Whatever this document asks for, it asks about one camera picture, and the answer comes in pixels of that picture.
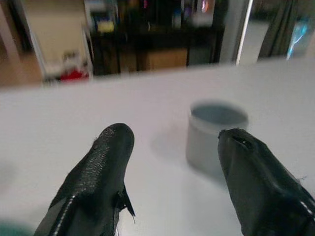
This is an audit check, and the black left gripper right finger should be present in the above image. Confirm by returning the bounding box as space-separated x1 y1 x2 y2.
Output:
218 127 315 236

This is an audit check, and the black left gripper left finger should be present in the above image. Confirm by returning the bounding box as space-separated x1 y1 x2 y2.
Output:
33 122 136 236

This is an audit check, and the grey cup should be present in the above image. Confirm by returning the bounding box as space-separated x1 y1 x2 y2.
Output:
186 99 249 174

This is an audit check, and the red item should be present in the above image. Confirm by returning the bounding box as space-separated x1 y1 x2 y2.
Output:
60 70 89 82

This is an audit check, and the brown cardboard box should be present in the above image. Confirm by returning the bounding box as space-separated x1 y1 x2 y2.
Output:
137 49 189 72

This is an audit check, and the yellow item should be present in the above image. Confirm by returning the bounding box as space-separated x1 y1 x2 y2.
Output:
98 21 115 32

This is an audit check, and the dark shelf unit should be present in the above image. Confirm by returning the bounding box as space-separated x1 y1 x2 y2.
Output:
85 0 224 74

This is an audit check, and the silver metal pole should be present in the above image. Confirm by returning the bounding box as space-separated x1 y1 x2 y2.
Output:
235 0 254 66

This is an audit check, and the dark curtain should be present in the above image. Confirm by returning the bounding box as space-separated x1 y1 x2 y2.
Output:
258 0 298 59

